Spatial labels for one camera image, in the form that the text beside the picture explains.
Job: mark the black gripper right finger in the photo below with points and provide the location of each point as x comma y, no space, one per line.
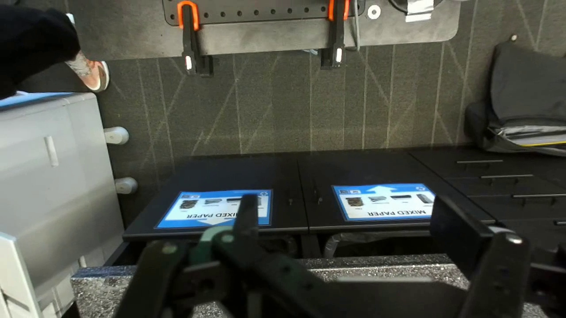
496,271

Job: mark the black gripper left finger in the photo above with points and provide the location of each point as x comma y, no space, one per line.
236,271

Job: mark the black bin with plastic liner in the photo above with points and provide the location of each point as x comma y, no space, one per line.
378,241
178,248

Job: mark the black cabinet drawer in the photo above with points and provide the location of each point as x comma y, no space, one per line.
519,197
531,227
471,158
501,175

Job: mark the mixed paper sign arrow up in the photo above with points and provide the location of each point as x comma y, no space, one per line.
201,209

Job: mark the mixed paper sign arrow down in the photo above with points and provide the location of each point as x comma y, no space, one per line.
383,200

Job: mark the dark grey bag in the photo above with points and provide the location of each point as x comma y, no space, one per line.
524,94

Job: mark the white office printer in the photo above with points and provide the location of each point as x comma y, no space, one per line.
54,195

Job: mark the black clamp bar orange tip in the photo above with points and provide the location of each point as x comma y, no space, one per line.
337,36

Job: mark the person in black clothing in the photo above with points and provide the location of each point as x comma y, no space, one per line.
33,41

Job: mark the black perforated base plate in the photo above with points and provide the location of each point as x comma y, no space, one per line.
271,27

